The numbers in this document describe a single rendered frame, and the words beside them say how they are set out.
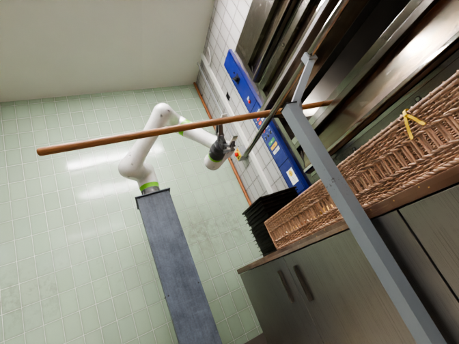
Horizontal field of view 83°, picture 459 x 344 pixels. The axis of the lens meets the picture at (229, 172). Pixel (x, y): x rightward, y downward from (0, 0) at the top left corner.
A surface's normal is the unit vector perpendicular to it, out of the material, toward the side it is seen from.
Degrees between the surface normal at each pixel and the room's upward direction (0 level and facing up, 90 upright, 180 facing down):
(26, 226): 90
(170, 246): 90
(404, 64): 70
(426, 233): 90
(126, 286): 90
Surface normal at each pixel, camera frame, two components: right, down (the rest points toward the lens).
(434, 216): -0.88, 0.23
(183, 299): 0.24, -0.45
